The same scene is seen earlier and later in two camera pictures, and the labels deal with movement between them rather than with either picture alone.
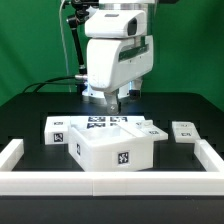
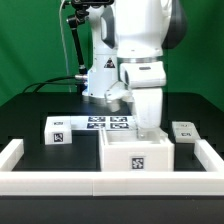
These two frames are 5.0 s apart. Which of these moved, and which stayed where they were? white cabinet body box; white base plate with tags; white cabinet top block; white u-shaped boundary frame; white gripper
Moved: white cabinet body box; white gripper
Stayed: white cabinet top block; white base plate with tags; white u-shaped boundary frame
